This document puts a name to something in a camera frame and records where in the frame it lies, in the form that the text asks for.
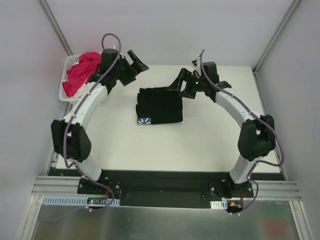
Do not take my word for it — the black graphic t shirt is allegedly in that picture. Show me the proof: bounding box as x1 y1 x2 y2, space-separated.
135 87 183 125

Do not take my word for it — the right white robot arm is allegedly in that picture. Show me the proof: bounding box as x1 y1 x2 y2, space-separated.
167 56 276 199

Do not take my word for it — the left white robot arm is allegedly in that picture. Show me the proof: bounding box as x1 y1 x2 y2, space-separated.
51 47 149 195

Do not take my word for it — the pink t shirt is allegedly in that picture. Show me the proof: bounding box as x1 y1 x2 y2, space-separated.
65 52 101 86

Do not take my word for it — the white t shirt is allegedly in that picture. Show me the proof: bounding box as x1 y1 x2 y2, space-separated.
62 81 88 98

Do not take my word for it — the white plastic basket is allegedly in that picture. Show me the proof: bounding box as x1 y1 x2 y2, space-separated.
59 51 101 103

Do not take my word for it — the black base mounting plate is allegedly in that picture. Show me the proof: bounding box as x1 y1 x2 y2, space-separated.
48 168 255 208

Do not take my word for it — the right white cable duct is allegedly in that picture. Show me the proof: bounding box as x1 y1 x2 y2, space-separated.
210 199 228 210

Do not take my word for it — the white cable duct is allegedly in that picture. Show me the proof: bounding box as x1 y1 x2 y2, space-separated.
210 199 228 210
42 196 121 207

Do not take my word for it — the aluminium frame rail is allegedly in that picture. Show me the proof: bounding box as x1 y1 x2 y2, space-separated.
31 174 82 196

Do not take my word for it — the left white cable duct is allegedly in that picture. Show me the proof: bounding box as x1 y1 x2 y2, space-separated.
42 196 121 207

